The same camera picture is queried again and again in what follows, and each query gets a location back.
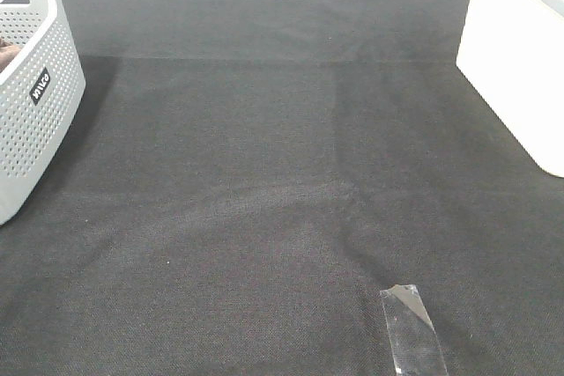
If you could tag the brown microfiber towel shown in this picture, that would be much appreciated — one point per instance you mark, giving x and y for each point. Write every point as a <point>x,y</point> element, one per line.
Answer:
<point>8,51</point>

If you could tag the black table cloth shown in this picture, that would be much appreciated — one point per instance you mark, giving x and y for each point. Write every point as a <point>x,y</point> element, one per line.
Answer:
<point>243,178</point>

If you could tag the clear tape strip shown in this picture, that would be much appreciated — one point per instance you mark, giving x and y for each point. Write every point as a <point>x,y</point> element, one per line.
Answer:
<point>414,344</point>

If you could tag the white perforated laundry basket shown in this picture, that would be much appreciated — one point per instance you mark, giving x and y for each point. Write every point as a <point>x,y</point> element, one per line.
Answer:
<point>41,88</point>

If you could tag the white plastic storage bin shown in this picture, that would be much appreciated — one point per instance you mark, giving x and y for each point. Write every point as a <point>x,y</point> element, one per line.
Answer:
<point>511,51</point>

